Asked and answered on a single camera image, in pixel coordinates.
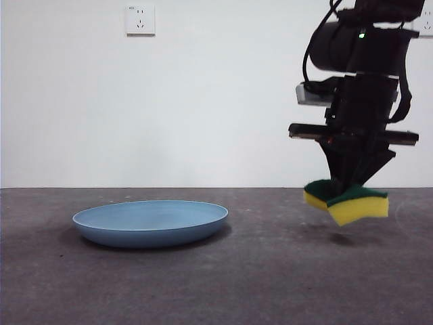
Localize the pale grey camera box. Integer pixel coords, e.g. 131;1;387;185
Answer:
295;82;335;106

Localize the white wall socket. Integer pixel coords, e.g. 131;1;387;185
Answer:
125;5;156;37
419;8;433;37

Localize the black sleeved cable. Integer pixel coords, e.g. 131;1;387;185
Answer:
388;20;413;125

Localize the thin black cable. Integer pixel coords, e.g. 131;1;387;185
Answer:
302;0;343;94

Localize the yellow sponge with green pad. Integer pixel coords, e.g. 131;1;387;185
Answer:
303;179;389;227

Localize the blue round plate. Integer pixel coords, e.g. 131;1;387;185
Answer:
71;200;229;249

